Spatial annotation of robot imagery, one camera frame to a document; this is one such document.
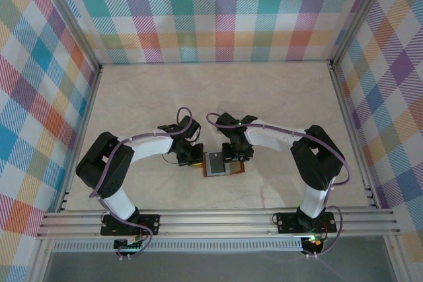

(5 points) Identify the brown leather card holder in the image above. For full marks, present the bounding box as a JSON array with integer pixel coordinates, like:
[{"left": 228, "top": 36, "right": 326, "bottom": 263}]
[{"left": 203, "top": 151, "right": 247, "bottom": 179}]

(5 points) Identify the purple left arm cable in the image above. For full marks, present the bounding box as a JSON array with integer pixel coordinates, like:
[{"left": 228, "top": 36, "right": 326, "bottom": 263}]
[{"left": 89, "top": 106, "right": 199, "bottom": 260}]

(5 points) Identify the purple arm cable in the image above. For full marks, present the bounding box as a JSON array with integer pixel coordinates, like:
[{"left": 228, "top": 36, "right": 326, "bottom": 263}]
[
  {"left": 89, "top": 106, "right": 199, "bottom": 260},
  {"left": 206, "top": 112, "right": 353, "bottom": 258}
]

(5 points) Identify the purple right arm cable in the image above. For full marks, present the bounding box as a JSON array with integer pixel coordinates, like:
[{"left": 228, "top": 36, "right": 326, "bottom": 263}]
[{"left": 206, "top": 112, "right": 353, "bottom": 258}]

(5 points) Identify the aluminium mounting rail beam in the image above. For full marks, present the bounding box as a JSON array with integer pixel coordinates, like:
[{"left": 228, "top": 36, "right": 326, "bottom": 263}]
[{"left": 36, "top": 208, "right": 401, "bottom": 240}]

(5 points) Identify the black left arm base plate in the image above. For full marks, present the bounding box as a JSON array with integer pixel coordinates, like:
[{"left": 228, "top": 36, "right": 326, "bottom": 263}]
[{"left": 100, "top": 214, "right": 161, "bottom": 236}]

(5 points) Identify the grey slotted cable duct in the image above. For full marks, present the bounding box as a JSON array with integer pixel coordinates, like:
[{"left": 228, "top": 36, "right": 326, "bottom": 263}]
[{"left": 52, "top": 241, "right": 305, "bottom": 252}]

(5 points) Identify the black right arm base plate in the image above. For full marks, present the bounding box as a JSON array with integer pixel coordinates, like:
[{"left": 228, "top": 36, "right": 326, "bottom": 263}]
[{"left": 276, "top": 211, "right": 338, "bottom": 233}]

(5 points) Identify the aluminium side rail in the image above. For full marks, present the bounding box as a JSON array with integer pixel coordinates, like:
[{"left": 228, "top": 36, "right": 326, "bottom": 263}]
[
  {"left": 56, "top": 63, "right": 104, "bottom": 213},
  {"left": 328, "top": 60, "right": 381, "bottom": 210}
]

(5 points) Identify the aluminium frame post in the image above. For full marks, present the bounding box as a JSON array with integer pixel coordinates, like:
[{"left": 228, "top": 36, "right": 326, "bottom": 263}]
[
  {"left": 385, "top": 238, "right": 409, "bottom": 282},
  {"left": 32, "top": 0, "right": 102, "bottom": 71},
  {"left": 28, "top": 238, "right": 56, "bottom": 282},
  {"left": 328, "top": 0, "right": 397, "bottom": 68}
]

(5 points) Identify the aluminium lower frame post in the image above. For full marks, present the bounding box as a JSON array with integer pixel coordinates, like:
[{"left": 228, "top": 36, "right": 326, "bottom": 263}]
[
  {"left": 28, "top": 238, "right": 56, "bottom": 282},
  {"left": 385, "top": 238, "right": 409, "bottom": 282}
]

